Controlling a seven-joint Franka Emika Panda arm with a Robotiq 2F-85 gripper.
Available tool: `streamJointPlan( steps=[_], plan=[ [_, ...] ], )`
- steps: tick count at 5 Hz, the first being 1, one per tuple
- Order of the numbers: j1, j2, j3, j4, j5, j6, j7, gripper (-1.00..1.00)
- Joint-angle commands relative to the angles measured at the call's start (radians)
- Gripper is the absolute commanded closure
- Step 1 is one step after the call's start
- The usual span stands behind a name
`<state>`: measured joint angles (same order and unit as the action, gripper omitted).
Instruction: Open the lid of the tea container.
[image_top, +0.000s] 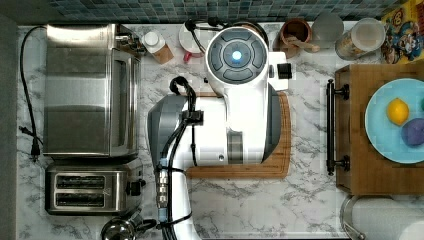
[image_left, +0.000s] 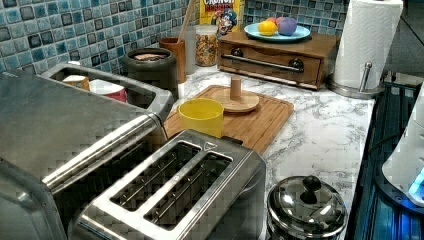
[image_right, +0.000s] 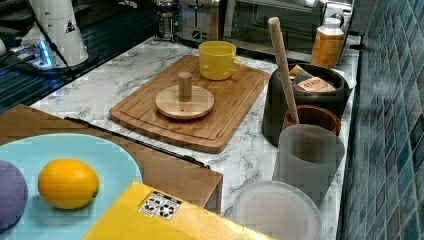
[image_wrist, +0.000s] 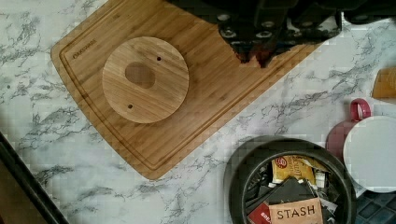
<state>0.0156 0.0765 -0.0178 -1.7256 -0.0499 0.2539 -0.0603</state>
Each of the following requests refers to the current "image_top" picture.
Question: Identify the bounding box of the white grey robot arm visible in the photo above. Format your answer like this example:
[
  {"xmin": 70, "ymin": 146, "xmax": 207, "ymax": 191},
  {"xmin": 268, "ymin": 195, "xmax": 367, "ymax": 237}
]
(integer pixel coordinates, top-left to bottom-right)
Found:
[{"xmin": 147, "ymin": 26, "xmax": 282, "ymax": 240}]

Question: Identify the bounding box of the clear jar with white lid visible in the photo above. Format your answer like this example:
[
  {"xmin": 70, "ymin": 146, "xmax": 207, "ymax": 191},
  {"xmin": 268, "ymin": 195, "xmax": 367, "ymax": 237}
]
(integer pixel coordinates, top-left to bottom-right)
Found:
[{"xmin": 335, "ymin": 18, "xmax": 386, "ymax": 60}]

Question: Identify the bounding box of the bamboo cutting board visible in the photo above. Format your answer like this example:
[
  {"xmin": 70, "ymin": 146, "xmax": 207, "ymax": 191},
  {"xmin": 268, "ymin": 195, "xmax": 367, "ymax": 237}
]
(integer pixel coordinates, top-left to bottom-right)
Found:
[{"xmin": 187, "ymin": 92, "xmax": 291, "ymax": 179}]

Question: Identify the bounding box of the small white-lidded cork bottle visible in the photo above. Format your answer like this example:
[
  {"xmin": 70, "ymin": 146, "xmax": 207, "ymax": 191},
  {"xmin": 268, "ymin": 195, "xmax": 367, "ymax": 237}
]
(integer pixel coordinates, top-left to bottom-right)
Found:
[{"xmin": 142, "ymin": 31, "xmax": 174, "ymax": 64}]

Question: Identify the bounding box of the brown ceramic utensil crock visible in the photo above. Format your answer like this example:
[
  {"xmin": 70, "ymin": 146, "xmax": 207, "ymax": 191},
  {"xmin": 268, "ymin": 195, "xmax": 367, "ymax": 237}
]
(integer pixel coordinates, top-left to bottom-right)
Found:
[{"xmin": 280, "ymin": 19, "xmax": 320, "ymax": 58}]

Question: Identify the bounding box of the stainless steel toaster oven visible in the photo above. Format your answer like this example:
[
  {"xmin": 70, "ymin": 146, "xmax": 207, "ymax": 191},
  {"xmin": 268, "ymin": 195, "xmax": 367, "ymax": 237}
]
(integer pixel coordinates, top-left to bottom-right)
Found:
[{"xmin": 43, "ymin": 24, "xmax": 141, "ymax": 158}]

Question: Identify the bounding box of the shiny steel kettle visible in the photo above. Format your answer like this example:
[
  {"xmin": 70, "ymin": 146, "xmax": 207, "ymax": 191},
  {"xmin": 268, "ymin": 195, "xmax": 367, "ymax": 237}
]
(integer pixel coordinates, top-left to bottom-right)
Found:
[{"xmin": 101, "ymin": 210, "xmax": 157, "ymax": 240}]

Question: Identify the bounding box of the stainless steel two-slot toaster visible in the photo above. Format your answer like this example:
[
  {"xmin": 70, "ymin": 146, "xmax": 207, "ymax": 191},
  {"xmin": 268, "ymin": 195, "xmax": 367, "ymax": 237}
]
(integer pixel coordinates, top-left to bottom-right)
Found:
[{"xmin": 45, "ymin": 160, "xmax": 145, "ymax": 216}]

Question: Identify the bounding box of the yellow lemon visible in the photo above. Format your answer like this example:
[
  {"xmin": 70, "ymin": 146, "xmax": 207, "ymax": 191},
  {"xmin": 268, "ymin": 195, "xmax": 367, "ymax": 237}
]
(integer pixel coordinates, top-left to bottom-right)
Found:
[{"xmin": 386, "ymin": 98, "xmax": 409, "ymax": 126}]

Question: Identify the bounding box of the purple round fruit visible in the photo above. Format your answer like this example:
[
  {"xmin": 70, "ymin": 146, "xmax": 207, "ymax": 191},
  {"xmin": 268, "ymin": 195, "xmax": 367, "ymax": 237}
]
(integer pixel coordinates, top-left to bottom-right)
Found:
[{"xmin": 401, "ymin": 118, "xmax": 424, "ymax": 146}]

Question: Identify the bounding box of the colourful cereal box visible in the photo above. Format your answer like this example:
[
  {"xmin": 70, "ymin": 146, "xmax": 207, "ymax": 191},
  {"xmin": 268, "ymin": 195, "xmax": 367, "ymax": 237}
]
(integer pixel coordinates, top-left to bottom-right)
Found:
[{"xmin": 381, "ymin": 0, "xmax": 424, "ymax": 64}]

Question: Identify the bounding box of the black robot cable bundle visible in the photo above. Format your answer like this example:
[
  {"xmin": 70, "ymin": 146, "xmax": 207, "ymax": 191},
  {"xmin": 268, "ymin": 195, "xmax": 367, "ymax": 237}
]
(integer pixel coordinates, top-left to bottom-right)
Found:
[{"xmin": 154, "ymin": 76, "xmax": 205, "ymax": 240}]

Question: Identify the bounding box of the wooden tray with black handle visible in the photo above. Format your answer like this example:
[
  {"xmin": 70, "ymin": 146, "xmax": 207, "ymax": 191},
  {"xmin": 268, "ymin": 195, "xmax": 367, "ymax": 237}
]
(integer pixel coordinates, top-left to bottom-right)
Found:
[{"xmin": 326, "ymin": 63, "xmax": 423, "ymax": 195}]

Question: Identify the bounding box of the black power cord with plug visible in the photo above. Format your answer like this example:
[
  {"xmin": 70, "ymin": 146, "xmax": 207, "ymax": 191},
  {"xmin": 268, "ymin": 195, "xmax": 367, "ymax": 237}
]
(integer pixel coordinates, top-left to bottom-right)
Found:
[{"xmin": 18, "ymin": 25, "xmax": 47, "ymax": 163}]

